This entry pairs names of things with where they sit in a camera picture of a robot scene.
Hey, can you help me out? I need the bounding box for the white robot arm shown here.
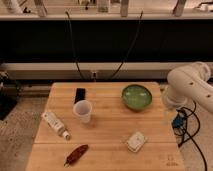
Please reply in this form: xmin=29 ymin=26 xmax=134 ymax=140
xmin=162 ymin=62 xmax=213 ymax=114

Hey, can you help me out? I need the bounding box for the white ceramic cup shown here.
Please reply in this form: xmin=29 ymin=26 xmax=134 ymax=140
xmin=73 ymin=100 xmax=92 ymax=123

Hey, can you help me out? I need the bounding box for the black rectangular block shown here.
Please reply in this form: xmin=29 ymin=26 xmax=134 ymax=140
xmin=74 ymin=88 xmax=86 ymax=103

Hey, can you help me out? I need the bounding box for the green bowl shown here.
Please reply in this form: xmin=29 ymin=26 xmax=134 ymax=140
xmin=122 ymin=84 xmax=152 ymax=111

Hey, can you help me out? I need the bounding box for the white tube bottle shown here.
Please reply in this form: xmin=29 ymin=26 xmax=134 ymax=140
xmin=42 ymin=111 xmax=71 ymax=140

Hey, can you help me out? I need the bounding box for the brown red feather-shaped object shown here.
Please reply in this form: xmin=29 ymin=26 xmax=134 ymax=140
xmin=65 ymin=144 xmax=89 ymax=165

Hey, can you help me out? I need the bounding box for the blue connector box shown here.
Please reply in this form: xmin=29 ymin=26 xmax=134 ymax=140
xmin=172 ymin=113 xmax=185 ymax=128

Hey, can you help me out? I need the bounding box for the black equipment at left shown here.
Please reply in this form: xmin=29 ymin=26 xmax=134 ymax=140
xmin=0 ymin=71 xmax=21 ymax=121

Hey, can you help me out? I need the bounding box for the wall power outlet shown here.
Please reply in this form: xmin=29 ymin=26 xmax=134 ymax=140
xmin=91 ymin=71 xmax=98 ymax=82

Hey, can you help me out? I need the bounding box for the left black wall cable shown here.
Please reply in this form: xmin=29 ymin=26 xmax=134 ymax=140
xmin=64 ymin=10 xmax=88 ymax=82

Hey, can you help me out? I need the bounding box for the black wall cable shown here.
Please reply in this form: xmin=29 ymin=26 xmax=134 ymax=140
xmin=108 ymin=10 xmax=144 ymax=81
xmin=64 ymin=10 xmax=88 ymax=82

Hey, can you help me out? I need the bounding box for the right black wall cable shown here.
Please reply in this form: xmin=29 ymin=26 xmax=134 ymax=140
xmin=108 ymin=10 xmax=144 ymax=81

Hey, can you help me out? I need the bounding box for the black floor cable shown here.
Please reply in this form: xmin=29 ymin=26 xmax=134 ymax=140
xmin=173 ymin=101 xmax=209 ymax=171

